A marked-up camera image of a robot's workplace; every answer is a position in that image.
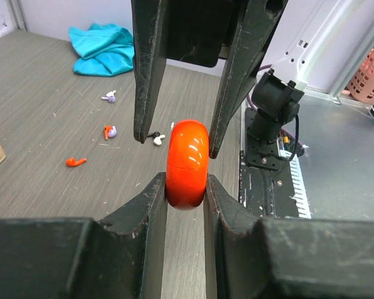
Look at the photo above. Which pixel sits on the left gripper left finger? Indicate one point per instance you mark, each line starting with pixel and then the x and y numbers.
pixel 119 256

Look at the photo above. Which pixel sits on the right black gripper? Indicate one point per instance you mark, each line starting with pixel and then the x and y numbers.
pixel 194 32

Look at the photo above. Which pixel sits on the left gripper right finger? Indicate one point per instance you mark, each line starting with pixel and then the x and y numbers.
pixel 263 257

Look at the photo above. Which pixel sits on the orange earbud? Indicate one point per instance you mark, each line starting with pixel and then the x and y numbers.
pixel 105 133
pixel 72 162

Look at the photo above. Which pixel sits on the orange earbud charging case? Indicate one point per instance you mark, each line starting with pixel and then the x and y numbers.
pixel 187 165

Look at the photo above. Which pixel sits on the purple earbud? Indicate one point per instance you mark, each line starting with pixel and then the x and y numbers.
pixel 111 131
pixel 110 96

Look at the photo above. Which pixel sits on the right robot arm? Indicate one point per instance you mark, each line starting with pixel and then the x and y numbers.
pixel 277 101

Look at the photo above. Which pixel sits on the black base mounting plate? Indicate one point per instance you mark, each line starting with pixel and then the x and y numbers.
pixel 266 187

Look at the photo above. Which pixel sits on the teal cloth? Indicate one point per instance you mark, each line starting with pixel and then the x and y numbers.
pixel 103 50

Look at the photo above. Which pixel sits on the black earbud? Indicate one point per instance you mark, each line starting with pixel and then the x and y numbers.
pixel 152 134

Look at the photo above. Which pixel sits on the pink plastic basket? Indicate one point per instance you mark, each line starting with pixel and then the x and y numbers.
pixel 361 85

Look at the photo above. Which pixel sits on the white slotted cable duct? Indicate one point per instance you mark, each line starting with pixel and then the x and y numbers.
pixel 300 195

